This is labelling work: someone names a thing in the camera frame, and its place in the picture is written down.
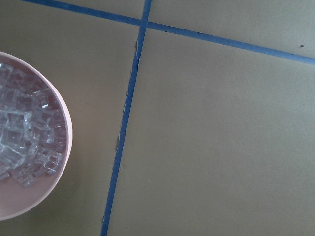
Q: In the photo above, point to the pink bowl of ice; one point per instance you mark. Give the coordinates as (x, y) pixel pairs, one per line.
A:
(35, 136)

